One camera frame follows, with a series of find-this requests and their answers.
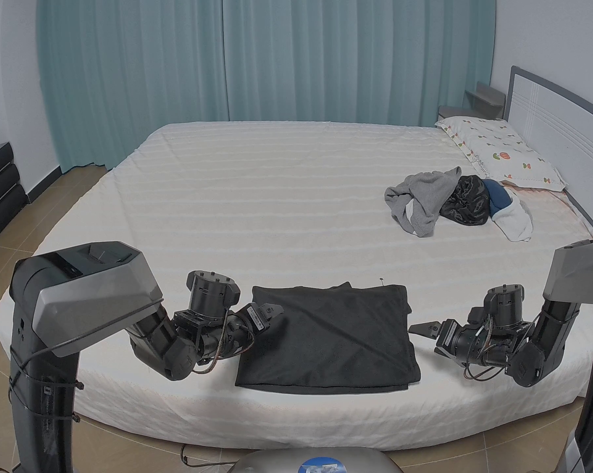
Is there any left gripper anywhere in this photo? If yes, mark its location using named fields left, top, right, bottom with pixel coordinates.
left=222, top=303, right=285, bottom=358

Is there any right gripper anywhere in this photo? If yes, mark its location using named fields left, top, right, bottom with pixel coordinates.
left=409, top=320, right=491, bottom=366

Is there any black T-shirt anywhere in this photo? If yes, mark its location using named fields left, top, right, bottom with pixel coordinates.
left=235, top=281, right=422, bottom=397

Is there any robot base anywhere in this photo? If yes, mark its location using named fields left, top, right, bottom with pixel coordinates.
left=235, top=446, right=391, bottom=473

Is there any bed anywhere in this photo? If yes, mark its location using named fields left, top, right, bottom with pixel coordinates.
left=0, top=65, right=593, bottom=454

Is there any black shiny garment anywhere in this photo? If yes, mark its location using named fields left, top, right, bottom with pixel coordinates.
left=439, top=175, right=490, bottom=226

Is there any grey garment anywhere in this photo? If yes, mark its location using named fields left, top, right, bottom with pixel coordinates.
left=384, top=167, right=463, bottom=237

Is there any white garment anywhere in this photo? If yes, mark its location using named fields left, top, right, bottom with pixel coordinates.
left=491, top=200, right=534, bottom=242

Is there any dark blue garment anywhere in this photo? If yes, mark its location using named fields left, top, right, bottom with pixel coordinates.
left=483, top=179, right=513, bottom=218

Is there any white printed pillow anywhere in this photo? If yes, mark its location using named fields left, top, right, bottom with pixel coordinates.
left=434, top=116, right=567, bottom=192

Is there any grey bedside table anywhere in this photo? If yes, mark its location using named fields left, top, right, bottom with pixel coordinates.
left=437, top=83, right=506, bottom=124

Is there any blue-green curtain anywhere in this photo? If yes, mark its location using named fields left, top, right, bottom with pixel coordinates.
left=221, top=0, right=496, bottom=127
left=36, top=0, right=230, bottom=173

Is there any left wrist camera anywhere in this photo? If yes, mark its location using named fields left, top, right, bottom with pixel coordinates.
left=246, top=303, right=273, bottom=336

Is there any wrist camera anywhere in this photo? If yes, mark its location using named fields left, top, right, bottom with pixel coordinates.
left=435, top=318, right=459, bottom=349
left=246, top=303, right=273, bottom=336

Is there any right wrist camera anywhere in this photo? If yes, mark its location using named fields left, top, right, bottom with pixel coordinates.
left=435, top=318, right=459, bottom=349

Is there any black cable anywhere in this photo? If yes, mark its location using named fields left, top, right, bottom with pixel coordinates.
left=179, top=444, right=238, bottom=467

